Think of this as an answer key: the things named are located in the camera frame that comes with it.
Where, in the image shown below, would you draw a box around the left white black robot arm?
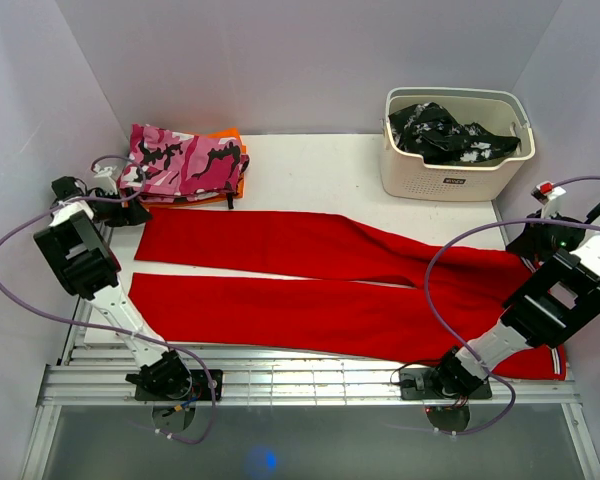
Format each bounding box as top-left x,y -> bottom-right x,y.
34,176 -> 193,400

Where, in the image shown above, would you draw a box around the aluminium rail frame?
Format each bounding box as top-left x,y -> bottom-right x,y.
19,199 -> 600,480

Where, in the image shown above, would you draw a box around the orange folded trousers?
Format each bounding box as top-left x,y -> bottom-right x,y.
129,128 -> 246,211

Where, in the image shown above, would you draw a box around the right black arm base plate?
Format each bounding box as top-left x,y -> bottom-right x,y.
396,368 -> 492,401

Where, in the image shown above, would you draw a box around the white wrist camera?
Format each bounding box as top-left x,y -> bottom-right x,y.
531,182 -> 566,219
92,165 -> 120,195

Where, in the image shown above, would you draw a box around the cream perforated plastic basket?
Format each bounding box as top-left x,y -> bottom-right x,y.
380,87 -> 535,202

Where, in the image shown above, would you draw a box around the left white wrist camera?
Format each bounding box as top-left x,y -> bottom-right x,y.
92,165 -> 120,195

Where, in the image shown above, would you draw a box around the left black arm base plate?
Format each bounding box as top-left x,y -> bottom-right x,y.
134,369 -> 224,401

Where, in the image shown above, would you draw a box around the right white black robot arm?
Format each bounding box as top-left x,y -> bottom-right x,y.
430,202 -> 600,398

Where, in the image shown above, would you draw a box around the red trousers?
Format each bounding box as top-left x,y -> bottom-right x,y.
128,208 -> 567,381

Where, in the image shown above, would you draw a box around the pink camouflage folded trousers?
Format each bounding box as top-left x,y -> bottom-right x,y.
117,123 -> 250,205

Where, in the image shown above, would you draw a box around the black white floral trousers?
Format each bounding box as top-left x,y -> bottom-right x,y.
388,102 -> 521,165

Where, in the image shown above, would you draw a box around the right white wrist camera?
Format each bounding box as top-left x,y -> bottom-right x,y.
531,182 -> 566,219

